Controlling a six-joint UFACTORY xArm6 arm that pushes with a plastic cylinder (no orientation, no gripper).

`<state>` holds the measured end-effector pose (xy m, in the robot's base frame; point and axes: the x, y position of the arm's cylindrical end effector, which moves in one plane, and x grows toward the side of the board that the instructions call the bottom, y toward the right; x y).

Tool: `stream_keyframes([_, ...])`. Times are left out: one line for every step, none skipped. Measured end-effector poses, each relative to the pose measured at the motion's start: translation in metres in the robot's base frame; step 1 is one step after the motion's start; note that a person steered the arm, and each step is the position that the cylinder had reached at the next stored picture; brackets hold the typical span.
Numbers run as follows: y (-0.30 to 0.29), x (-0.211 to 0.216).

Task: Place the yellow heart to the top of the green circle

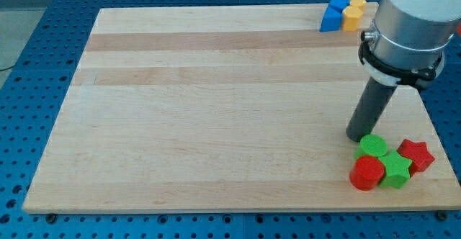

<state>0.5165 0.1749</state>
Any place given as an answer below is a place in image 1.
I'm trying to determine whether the blue block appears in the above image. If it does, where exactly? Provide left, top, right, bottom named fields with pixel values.
left=328, top=0, right=350, bottom=14
left=319, top=6, right=342, bottom=32

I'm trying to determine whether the rear blue block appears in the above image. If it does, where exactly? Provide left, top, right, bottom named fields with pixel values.
left=328, top=0, right=350, bottom=14

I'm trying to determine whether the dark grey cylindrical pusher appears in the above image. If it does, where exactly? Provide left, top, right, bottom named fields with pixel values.
left=346, top=77, right=396, bottom=142

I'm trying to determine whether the green star block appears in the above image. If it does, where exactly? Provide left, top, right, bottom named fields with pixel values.
left=379, top=150, right=413, bottom=189

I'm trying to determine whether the front yellow heart block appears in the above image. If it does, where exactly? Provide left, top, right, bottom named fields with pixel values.
left=341, top=6, right=364, bottom=32

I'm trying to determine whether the rear yellow block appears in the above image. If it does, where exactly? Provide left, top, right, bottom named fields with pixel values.
left=349, top=0, right=367, bottom=11

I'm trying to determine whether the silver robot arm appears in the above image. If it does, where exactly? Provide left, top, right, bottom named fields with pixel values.
left=346, top=0, right=460, bottom=142

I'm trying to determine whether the green cylinder block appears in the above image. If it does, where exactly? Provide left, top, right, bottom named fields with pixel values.
left=354, top=134, right=388, bottom=159

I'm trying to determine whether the red cylinder block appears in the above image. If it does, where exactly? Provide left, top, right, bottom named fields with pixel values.
left=349, top=155, right=385, bottom=191

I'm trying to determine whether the wooden board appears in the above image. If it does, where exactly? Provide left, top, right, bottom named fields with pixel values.
left=22, top=4, right=460, bottom=214

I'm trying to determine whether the front blue block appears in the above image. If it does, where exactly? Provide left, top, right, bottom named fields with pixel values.
left=319, top=6, right=342, bottom=32

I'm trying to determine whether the red star block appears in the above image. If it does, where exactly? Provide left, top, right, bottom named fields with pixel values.
left=397, top=139, right=435, bottom=177

